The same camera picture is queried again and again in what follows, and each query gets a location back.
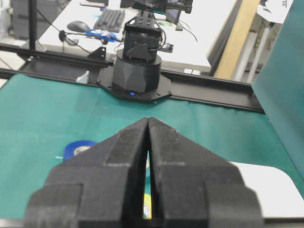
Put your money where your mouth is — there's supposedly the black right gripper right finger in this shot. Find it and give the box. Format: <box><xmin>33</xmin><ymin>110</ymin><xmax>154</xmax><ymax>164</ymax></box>
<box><xmin>149</xmin><ymin>118</ymin><xmax>264</xmax><ymax>228</ymax></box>

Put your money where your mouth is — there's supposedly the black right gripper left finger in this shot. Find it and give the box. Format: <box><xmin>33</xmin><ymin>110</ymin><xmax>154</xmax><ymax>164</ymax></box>
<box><xmin>24</xmin><ymin>118</ymin><xmax>148</xmax><ymax>228</ymax></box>

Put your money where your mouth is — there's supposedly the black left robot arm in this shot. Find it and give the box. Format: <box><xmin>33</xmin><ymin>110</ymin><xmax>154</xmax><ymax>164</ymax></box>
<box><xmin>23</xmin><ymin>0</ymin><xmax>171</xmax><ymax>228</ymax></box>

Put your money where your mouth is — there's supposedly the yellow tape roll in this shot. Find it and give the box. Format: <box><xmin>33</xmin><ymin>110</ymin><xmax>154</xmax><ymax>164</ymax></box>
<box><xmin>143</xmin><ymin>193</ymin><xmax>152</xmax><ymax>219</ymax></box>

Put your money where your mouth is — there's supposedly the blue tape roll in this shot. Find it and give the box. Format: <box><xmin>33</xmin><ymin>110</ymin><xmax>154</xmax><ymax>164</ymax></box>
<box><xmin>63</xmin><ymin>140</ymin><xmax>97</xmax><ymax>161</ymax></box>

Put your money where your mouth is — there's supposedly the white plastic case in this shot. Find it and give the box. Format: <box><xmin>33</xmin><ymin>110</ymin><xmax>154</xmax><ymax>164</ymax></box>
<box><xmin>231</xmin><ymin>162</ymin><xmax>304</xmax><ymax>219</ymax></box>

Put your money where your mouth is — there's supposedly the green table cloth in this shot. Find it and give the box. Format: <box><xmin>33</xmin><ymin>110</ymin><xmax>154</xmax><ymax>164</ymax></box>
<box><xmin>0</xmin><ymin>74</ymin><xmax>304</xmax><ymax>219</ymax></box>

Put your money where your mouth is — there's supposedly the black computer mouse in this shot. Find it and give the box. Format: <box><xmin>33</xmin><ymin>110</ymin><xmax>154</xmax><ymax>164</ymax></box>
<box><xmin>67</xmin><ymin>20</ymin><xmax>90</xmax><ymax>33</ymax></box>

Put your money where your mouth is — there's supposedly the black keyboard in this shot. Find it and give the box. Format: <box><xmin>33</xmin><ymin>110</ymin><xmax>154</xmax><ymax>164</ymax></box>
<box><xmin>94</xmin><ymin>9</ymin><xmax>125</xmax><ymax>33</ymax></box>

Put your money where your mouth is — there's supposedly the black aluminium rail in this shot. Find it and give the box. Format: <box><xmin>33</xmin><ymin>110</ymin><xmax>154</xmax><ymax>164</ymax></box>
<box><xmin>0</xmin><ymin>45</ymin><xmax>264</xmax><ymax>113</ymax></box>

